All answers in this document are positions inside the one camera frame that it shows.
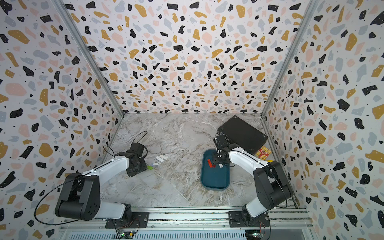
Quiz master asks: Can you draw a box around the orange red usb flash drive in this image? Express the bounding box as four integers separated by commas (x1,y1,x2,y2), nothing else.
207,159,213,168

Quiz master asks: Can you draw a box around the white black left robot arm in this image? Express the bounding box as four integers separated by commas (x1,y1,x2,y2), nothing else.
55,143,148,223

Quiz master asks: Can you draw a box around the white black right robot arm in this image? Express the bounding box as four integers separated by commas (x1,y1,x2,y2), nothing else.
213,135,292,221

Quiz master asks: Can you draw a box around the teal plastic storage box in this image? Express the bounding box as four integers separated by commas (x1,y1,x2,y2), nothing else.
201,149,230,191

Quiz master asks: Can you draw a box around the red yellow small box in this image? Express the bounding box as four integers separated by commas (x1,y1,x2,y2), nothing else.
255,146,272,161

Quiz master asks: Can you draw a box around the black hard case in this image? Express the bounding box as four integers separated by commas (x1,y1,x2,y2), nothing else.
218,116,268,155

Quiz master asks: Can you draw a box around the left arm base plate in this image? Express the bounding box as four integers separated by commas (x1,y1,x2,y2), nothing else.
105,212,150,229

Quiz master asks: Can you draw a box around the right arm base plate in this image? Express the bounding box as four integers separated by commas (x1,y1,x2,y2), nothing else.
228,211,270,228

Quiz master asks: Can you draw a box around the aluminium mounting rail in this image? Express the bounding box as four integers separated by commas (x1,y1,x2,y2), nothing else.
59,206,316,240

